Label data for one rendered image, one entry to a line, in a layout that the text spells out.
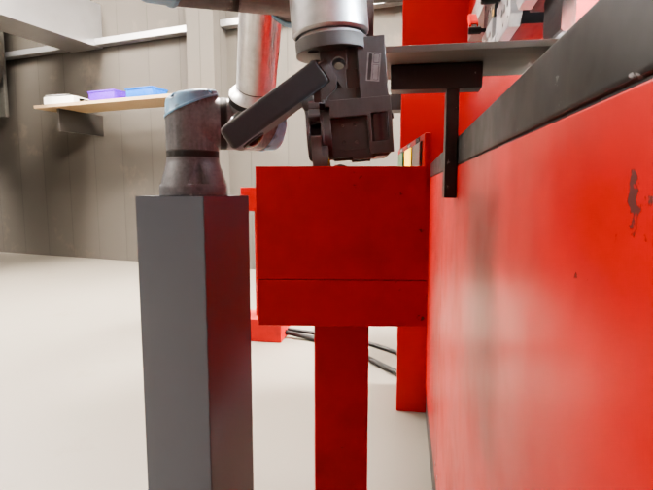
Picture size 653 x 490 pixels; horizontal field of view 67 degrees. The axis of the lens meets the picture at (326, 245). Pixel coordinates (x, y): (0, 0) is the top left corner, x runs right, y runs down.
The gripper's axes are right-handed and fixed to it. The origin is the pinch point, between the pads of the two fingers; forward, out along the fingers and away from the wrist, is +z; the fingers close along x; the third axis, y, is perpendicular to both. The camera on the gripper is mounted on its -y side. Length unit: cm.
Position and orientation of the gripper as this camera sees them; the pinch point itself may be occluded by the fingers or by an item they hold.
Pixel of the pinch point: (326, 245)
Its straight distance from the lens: 50.5
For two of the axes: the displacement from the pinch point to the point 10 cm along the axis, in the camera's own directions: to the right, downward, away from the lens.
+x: 0.3, -1.1, 9.9
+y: 10.0, -0.8, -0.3
